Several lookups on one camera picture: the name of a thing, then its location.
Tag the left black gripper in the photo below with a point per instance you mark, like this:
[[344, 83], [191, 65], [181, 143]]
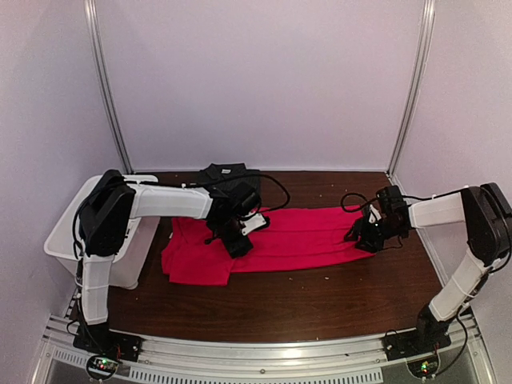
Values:
[[238, 250]]

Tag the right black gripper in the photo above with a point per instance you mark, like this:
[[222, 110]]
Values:
[[361, 228]]

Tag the red garment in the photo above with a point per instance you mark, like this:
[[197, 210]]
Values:
[[297, 239]]

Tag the dark pinstriped shirt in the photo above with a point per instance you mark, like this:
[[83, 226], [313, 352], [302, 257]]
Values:
[[227, 176]]

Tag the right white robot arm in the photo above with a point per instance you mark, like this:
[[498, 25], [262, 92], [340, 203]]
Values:
[[476, 218]]

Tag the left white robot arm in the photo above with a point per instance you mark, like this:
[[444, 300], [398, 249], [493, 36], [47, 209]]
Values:
[[101, 221]]

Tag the white plastic laundry bin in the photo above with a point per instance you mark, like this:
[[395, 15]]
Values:
[[128, 263]]

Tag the right round circuit board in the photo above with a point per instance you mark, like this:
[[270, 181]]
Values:
[[423, 368]]

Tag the round circuit board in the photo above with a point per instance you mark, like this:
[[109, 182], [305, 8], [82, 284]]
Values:
[[101, 368], [423, 368]]

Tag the left round circuit board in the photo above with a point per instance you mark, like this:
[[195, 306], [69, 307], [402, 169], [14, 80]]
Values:
[[101, 368]]

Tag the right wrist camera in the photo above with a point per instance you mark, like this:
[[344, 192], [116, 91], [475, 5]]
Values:
[[374, 215]]

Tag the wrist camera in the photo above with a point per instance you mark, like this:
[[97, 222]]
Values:
[[256, 221], [374, 215]]

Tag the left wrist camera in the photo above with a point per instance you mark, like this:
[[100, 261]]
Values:
[[256, 221]]

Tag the front aluminium rail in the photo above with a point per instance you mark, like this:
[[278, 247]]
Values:
[[167, 360]]

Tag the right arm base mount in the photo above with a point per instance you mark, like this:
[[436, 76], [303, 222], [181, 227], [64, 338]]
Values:
[[428, 335]]

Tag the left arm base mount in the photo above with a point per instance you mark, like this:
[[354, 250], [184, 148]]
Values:
[[100, 339]]

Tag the right aluminium frame post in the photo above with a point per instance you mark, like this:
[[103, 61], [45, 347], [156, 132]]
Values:
[[426, 29]]

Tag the aluminium frame post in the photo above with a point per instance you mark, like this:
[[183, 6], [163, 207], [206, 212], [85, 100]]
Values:
[[104, 84], [426, 29]]

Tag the left aluminium frame post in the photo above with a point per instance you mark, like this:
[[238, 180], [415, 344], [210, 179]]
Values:
[[104, 84]]

